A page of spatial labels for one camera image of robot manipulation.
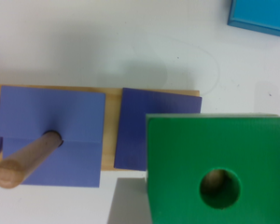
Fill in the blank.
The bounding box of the dark purple square block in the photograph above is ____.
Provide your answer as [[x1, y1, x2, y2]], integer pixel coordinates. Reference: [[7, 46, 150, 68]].
[[114, 88, 202, 171]]

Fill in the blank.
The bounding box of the light purple square block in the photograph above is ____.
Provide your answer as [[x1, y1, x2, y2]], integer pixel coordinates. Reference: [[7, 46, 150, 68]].
[[0, 86, 105, 188]]

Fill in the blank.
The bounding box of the wooden peg middle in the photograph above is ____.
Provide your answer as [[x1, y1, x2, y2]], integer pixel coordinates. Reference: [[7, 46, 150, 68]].
[[0, 131, 63, 189]]

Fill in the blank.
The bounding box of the wooden peg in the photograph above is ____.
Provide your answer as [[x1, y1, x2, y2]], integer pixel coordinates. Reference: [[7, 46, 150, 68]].
[[0, 131, 63, 189], [200, 169, 226, 195]]

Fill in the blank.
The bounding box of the blue square block with hole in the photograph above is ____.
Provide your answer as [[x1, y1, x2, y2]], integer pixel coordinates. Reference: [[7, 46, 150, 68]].
[[228, 0, 280, 36]]

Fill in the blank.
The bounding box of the green square block with hole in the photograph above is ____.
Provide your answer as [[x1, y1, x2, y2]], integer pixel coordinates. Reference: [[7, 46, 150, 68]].
[[147, 117, 280, 224]]

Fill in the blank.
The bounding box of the wooden peg base board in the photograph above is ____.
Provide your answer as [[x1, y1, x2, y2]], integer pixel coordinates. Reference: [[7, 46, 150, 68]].
[[0, 85, 200, 171]]

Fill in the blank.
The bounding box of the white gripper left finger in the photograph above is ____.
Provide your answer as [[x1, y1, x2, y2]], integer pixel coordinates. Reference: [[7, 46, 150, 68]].
[[107, 178, 152, 224]]

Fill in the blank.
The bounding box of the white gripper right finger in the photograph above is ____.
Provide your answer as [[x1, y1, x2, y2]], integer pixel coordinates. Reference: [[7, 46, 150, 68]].
[[147, 113, 279, 119]]

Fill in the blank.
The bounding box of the wooden peg front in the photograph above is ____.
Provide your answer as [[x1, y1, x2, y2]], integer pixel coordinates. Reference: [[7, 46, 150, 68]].
[[200, 169, 226, 195]]

